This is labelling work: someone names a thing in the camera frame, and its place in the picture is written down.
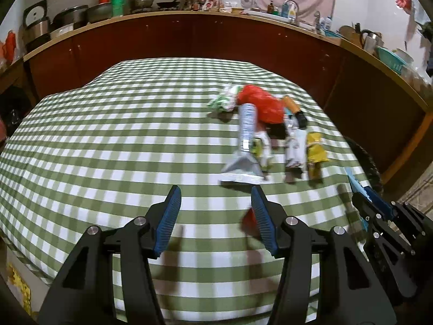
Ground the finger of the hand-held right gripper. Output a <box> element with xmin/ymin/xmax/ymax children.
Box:
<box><xmin>346</xmin><ymin>167</ymin><xmax>374</xmax><ymax>224</ymax></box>
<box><xmin>363</xmin><ymin>186</ymin><xmax>397</xmax><ymax>222</ymax></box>

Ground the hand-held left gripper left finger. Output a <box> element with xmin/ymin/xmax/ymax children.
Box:
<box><xmin>37</xmin><ymin>185</ymin><xmax>182</xmax><ymax>325</ymax></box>

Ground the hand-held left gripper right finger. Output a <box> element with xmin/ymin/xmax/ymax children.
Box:
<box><xmin>251</xmin><ymin>186</ymin><xmax>396</xmax><ymax>325</ymax></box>

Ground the black trash bin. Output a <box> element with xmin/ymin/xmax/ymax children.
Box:
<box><xmin>343</xmin><ymin>135</ymin><xmax>382</xmax><ymax>195</ymax></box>

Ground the yellow wrapper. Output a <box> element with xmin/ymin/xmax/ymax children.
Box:
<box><xmin>305</xmin><ymin>132</ymin><xmax>329</xmax><ymax>180</ymax></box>

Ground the silver white pouch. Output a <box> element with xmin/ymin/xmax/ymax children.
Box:
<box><xmin>221</xmin><ymin>103</ymin><xmax>268</xmax><ymax>186</ymax></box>

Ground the white wrapper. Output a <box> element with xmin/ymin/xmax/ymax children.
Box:
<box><xmin>283</xmin><ymin>127</ymin><xmax>308</xmax><ymax>171</ymax></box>

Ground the green white plastic bag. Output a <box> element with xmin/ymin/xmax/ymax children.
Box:
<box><xmin>207</xmin><ymin>86</ymin><xmax>241</xmax><ymax>113</ymax></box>

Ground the small red wrapper piece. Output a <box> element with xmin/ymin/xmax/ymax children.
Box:
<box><xmin>241</xmin><ymin>208</ymin><xmax>259</xmax><ymax>237</ymax></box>

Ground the green checked tablecloth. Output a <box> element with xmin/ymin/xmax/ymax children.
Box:
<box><xmin>0</xmin><ymin>57</ymin><xmax>380</xmax><ymax>323</ymax></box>

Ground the orange bottle with black cap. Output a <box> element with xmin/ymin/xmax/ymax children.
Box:
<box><xmin>282</xmin><ymin>95</ymin><xmax>309</xmax><ymax>130</ymax></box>

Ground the teal plastic basket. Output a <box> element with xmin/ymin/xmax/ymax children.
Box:
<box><xmin>375</xmin><ymin>47</ymin><xmax>408</xmax><ymax>69</ymax></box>

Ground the steel kettle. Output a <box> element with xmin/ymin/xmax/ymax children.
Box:
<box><xmin>360</xmin><ymin>29</ymin><xmax>385</xmax><ymax>55</ymax></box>

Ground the wooden cutting board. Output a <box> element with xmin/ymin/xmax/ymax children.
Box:
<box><xmin>340</xmin><ymin>25</ymin><xmax>360</xmax><ymax>42</ymax></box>

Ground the yellow patterned item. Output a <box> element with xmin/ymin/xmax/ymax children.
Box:
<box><xmin>6</xmin><ymin>262</ymin><xmax>32</xmax><ymax>314</ymax></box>

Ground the dark red kitchen cabinet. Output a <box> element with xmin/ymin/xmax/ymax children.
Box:
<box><xmin>24</xmin><ymin>8</ymin><xmax>428</xmax><ymax>183</ymax></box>

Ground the white sink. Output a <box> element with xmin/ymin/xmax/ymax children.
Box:
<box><xmin>247</xmin><ymin>9</ymin><xmax>296</xmax><ymax>21</ymax></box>

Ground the steel bowl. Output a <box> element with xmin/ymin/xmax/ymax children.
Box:
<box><xmin>86</xmin><ymin>3</ymin><xmax>114</xmax><ymax>23</ymax></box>

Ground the steel pot with lid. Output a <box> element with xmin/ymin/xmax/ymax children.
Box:
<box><xmin>52</xmin><ymin>5</ymin><xmax>89</xmax><ymax>29</ymax></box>

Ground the red plastic jug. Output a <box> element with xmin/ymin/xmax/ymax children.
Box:
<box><xmin>3</xmin><ymin>30</ymin><xmax>18</xmax><ymax>64</ymax></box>

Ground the steel rice cooker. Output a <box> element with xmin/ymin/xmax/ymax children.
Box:
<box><xmin>23</xmin><ymin>0</ymin><xmax>52</xmax><ymax>43</ymax></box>

